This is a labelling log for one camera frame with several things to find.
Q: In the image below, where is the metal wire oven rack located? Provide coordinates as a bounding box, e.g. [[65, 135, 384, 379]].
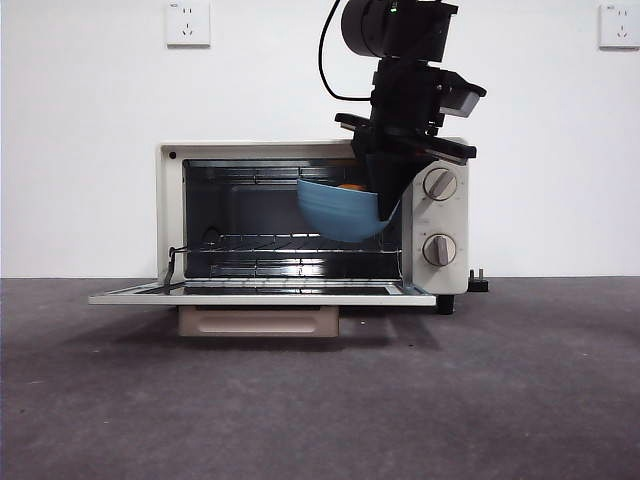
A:
[[198, 229, 402, 255]]

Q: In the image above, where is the white Toshiba toaster oven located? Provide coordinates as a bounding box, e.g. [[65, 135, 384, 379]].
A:
[[155, 138, 471, 316]]

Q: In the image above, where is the white wall socket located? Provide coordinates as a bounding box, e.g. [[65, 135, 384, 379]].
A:
[[598, 4, 640, 52], [165, 0, 212, 50]]

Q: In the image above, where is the beige oven knob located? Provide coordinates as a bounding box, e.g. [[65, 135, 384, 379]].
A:
[[422, 233, 458, 268], [422, 167, 459, 202]]

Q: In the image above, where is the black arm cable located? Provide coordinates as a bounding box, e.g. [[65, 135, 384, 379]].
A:
[[318, 0, 377, 102]]

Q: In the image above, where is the blue ribbed bowl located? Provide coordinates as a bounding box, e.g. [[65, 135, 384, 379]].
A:
[[296, 178, 403, 245]]

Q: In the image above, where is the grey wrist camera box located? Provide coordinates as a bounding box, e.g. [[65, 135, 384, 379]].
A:
[[439, 69, 488, 120]]

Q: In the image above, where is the glass oven door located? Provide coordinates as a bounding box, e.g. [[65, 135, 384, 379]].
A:
[[87, 278, 438, 340]]

